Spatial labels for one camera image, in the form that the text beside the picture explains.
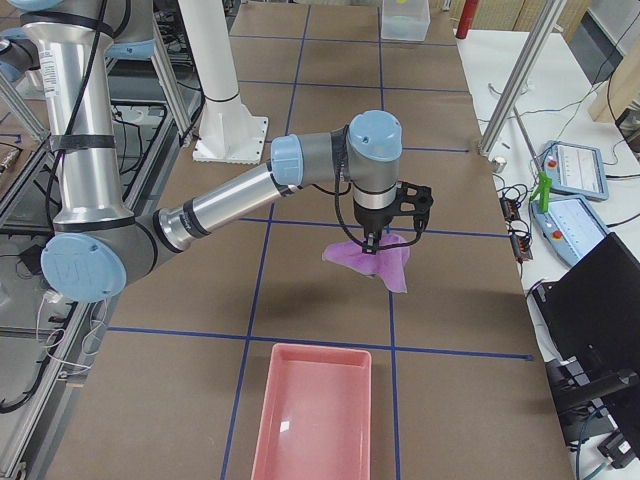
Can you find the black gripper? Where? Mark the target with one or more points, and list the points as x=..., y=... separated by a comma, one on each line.
x=372, y=219

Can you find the purple microfiber cloth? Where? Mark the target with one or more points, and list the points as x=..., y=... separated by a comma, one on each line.
x=387, y=265

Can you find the light green bowl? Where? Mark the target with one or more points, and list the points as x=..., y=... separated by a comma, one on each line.
x=400, y=22

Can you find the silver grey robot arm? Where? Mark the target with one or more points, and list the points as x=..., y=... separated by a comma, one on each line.
x=99, y=244

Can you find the translucent white storage box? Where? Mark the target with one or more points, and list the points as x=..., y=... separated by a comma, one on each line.
x=417, y=10

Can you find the green plastic clamp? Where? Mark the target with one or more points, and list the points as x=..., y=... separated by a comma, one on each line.
x=541, y=193

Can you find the pink plastic tray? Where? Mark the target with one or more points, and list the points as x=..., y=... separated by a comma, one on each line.
x=316, y=415

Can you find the lower teach pendant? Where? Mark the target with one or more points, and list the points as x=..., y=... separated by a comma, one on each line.
x=571, y=226

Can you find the teach pendant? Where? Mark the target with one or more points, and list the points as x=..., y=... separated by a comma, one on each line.
x=571, y=226
x=575, y=169

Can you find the upper teach pendant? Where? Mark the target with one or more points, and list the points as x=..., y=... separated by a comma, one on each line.
x=575, y=169

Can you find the black laptop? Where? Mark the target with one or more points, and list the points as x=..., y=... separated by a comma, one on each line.
x=592, y=312

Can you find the red cylinder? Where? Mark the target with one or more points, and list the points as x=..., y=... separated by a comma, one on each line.
x=466, y=18

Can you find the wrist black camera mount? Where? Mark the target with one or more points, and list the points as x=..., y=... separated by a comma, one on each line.
x=414, y=201

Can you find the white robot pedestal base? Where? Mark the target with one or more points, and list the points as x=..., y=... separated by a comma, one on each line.
x=228, y=132

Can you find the aluminium frame post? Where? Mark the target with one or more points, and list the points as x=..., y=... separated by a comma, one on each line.
x=525, y=62

